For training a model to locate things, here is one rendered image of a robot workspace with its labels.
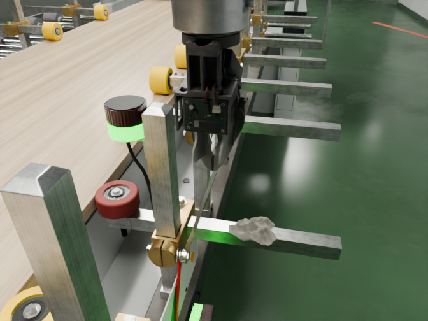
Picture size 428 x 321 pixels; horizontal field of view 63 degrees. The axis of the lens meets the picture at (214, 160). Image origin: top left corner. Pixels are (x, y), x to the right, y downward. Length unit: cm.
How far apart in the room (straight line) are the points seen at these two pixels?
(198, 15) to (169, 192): 27
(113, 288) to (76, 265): 57
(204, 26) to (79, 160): 49
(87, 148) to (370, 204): 174
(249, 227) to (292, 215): 138
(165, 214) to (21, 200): 34
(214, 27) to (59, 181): 23
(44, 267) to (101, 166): 47
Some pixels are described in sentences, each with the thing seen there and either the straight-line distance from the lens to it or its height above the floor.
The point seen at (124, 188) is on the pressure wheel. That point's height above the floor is 90.
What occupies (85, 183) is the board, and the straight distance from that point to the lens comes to 73.
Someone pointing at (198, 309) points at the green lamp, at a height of 70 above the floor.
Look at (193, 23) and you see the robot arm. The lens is 41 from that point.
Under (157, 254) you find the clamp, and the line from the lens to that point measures 62.
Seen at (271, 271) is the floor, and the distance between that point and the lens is 172.
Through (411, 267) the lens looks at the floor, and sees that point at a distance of 195.
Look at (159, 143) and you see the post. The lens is 51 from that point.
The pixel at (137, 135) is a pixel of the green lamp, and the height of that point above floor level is 107.
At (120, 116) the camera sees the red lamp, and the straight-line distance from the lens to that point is 50.
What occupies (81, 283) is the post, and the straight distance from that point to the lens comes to 34.
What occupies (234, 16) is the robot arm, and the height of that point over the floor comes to 123.
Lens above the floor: 131
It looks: 33 degrees down
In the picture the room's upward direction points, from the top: straight up
